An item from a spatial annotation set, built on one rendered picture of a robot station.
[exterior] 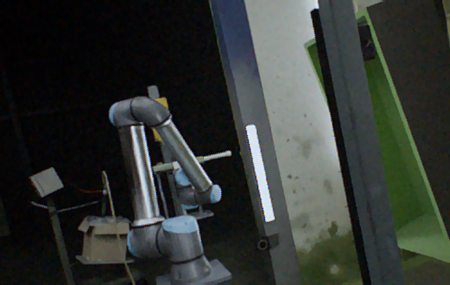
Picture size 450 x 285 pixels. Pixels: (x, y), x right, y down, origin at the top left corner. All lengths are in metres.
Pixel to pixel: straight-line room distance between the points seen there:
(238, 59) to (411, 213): 1.43
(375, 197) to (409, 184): 1.86
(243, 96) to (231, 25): 0.45
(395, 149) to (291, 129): 0.69
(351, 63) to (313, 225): 2.19
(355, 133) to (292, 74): 2.10
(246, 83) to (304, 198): 0.85
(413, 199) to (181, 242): 1.42
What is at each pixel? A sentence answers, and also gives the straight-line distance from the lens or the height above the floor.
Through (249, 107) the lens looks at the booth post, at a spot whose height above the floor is 1.38.
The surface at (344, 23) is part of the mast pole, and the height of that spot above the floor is 1.39.
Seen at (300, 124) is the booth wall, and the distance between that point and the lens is 2.85.
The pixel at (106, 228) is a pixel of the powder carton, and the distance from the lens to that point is 4.06.
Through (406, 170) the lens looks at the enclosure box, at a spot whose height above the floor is 0.82.
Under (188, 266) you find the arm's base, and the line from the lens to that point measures 1.97.
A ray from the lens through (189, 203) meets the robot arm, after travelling 2.33.
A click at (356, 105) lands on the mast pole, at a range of 0.80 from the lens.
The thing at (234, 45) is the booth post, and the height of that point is 1.78.
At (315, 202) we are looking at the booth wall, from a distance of 2.90.
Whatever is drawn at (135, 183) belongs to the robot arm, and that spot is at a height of 1.11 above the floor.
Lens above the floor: 1.23
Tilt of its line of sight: 5 degrees down
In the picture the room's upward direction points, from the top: 12 degrees counter-clockwise
